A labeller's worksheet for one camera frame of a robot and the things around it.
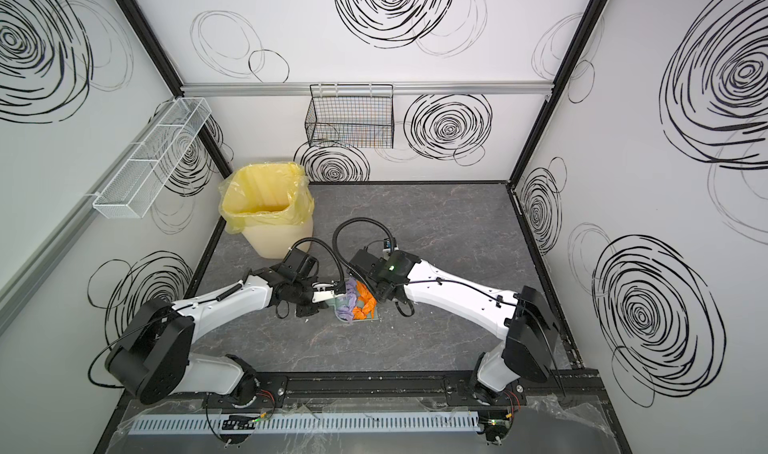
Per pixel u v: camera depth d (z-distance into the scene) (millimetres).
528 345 396
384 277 523
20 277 523
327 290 754
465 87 1913
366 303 860
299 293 735
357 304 867
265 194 984
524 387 737
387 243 694
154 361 419
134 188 729
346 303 867
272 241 908
